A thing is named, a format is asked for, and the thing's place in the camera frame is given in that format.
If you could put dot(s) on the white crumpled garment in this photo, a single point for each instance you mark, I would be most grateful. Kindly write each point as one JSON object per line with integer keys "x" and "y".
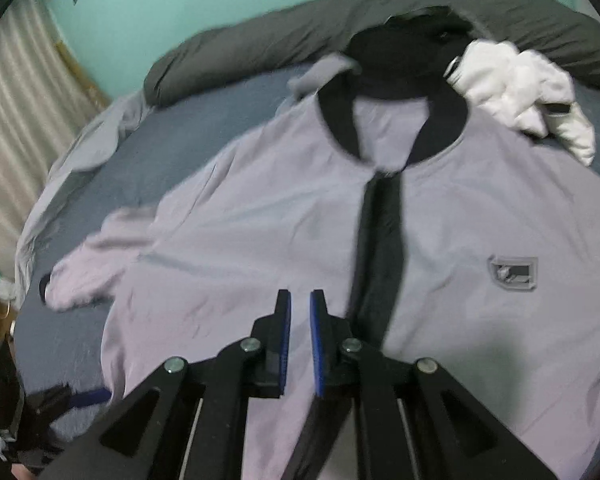
{"x": 520, "y": 90}

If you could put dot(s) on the blue patterned bed blanket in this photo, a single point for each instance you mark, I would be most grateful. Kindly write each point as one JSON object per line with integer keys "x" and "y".
{"x": 180, "y": 160}

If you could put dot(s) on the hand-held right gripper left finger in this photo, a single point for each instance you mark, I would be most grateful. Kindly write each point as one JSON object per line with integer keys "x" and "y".
{"x": 285, "y": 340}

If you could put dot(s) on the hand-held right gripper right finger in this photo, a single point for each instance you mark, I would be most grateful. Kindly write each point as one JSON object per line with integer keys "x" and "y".
{"x": 316, "y": 345}

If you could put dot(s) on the black garment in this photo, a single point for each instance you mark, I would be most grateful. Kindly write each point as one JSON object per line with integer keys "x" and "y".
{"x": 405, "y": 55}

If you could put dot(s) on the wooden rail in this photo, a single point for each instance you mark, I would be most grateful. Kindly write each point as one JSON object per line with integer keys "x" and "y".
{"x": 82, "y": 72}

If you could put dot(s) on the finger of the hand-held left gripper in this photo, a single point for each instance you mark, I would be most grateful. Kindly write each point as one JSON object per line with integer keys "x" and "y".
{"x": 92, "y": 398}

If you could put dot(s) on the beige striped curtain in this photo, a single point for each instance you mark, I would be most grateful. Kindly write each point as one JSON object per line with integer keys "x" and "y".
{"x": 15, "y": 110}

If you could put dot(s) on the light grey bedsheet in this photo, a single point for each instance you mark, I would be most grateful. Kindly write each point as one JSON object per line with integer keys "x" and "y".
{"x": 75, "y": 160}

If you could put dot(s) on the grey jacket with black trim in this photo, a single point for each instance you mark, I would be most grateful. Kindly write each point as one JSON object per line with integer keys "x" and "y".
{"x": 280, "y": 220}

